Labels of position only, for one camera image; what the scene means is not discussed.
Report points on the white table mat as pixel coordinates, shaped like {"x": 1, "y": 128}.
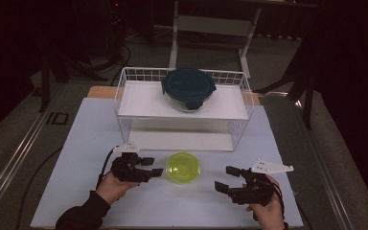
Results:
{"x": 172, "y": 204}

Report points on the person's right hand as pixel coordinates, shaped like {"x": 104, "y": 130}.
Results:
{"x": 268, "y": 215}

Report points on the green plastic bowl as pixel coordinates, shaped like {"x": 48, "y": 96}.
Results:
{"x": 182, "y": 167}

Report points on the white metal desk frame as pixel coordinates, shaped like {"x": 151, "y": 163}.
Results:
{"x": 214, "y": 25}

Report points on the metal floor rail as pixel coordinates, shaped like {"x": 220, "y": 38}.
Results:
{"x": 326, "y": 172}
{"x": 16, "y": 156}

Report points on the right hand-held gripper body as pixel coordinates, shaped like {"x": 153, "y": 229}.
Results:
{"x": 255, "y": 190}

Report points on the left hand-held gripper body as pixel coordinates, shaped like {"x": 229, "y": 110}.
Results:
{"x": 129, "y": 169}

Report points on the dark blue lidded container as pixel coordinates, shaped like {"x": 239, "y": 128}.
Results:
{"x": 188, "y": 84}

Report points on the dark metal stand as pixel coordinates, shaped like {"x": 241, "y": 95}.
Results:
{"x": 308, "y": 96}
{"x": 45, "y": 83}

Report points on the person's left hand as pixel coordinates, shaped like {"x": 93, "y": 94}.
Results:
{"x": 113, "y": 188}

